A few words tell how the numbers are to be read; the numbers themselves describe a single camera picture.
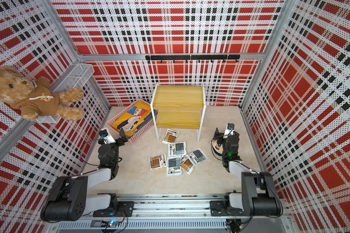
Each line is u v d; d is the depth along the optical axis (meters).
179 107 0.76
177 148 0.95
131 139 0.95
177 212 0.73
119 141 0.77
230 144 0.67
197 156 0.91
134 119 1.04
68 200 0.42
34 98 0.55
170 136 1.01
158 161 0.88
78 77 0.78
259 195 0.42
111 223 0.69
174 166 0.87
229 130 0.74
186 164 0.87
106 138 0.71
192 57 0.88
